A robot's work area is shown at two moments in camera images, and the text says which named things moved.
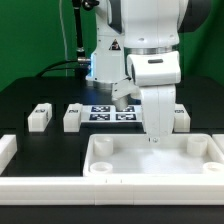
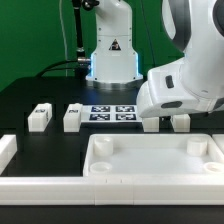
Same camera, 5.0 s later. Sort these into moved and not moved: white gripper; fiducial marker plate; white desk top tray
Moved: white gripper
Not moved: white desk top tray; fiducial marker plate
